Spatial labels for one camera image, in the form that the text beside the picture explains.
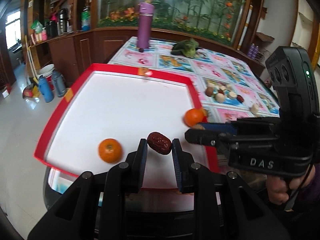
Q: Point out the colourful fruit print tablecloth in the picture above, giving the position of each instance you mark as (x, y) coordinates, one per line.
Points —
(206, 69)

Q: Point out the wooden cabinet counter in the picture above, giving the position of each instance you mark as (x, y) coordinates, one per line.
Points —
(73, 53)

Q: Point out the beige hexagonal cake piece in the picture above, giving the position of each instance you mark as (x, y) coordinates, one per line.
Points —
(220, 98)

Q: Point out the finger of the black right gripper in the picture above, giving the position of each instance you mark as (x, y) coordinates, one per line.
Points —
(211, 137)
(220, 127)

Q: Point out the right hand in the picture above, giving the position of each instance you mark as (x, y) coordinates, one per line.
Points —
(277, 188)

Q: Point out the black kettle flask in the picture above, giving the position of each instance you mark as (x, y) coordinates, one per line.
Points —
(63, 20)

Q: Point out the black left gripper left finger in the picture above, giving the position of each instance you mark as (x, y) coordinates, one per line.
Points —
(137, 163)

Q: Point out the grey thermos jug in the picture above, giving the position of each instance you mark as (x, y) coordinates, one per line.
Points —
(59, 83)

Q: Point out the green plastic bottle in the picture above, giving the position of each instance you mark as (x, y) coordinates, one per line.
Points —
(86, 18)

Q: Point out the red white tray box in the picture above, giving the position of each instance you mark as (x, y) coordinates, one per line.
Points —
(112, 101)

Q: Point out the blue thermos jug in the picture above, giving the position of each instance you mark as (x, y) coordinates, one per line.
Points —
(45, 89)

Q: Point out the purple thermos bottle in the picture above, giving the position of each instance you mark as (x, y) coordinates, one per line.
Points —
(146, 11)

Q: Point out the orange tangerine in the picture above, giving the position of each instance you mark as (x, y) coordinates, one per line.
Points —
(194, 116)
(110, 150)

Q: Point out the brown longan fruit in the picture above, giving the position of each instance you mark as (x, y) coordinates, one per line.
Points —
(209, 91)

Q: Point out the green bok choy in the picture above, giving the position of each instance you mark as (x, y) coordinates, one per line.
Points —
(185, 48)

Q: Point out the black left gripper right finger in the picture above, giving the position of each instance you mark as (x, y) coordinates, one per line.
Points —
(184, 173)

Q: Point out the red date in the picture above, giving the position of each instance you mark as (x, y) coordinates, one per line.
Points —
(159, 143)
(240, 98)

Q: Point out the floral glass screen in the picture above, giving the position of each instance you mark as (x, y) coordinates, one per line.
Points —
(216, 20)

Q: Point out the black tracking camera box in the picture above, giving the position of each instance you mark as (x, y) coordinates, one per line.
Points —
(293, 80)

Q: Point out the white basin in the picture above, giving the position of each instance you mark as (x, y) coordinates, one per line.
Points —
(46, 71)

